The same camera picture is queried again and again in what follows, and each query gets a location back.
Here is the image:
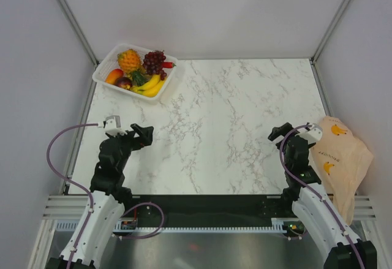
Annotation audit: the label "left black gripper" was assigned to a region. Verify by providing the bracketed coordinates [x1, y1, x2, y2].
[107, 123, 153, 171]

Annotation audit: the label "peach banana-print plastic bag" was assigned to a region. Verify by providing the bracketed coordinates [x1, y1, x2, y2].
[311, 116, 374, 225]

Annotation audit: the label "fake dark red grapes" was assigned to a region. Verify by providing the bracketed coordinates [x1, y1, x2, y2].
[142, 50, 167, 80]

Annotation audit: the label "fake orange pineapple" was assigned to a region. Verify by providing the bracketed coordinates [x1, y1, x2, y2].
[117, 49, 147, 86]

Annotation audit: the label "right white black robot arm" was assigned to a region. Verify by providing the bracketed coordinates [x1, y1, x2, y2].
[268, 123, 377, 268]

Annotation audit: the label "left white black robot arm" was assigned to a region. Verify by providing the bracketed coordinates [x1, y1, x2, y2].
[46, 117, 154, 268]

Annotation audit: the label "fake yellow banana bunch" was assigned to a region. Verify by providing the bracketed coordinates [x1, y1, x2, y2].
[131, 75, 166, 97]

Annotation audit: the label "fake orange mango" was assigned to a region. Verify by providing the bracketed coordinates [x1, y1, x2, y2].
[105, 69, 124, 85]

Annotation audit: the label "fake red chili pepper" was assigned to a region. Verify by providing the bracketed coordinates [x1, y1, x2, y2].
[162, 62, 176, 69]

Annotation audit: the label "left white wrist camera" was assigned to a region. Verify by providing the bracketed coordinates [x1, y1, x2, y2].
[97, 115, 127, 137]

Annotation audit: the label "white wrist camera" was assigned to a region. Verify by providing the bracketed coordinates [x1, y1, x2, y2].
[97, 115, 127, 137]
[297, 124, 323, 145]

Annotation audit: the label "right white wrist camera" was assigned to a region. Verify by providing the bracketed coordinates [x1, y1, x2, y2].
[297, 124, 323, 145]

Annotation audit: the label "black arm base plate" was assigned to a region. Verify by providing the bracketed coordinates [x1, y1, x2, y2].
[124, 194, 297, 228]

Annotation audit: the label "aluminium frame rail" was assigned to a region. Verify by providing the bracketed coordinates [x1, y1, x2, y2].
[43, 195, 376, 221]

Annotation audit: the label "white slotted cable duct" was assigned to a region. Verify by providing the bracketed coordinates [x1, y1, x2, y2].
[55, 220, 287, 233]

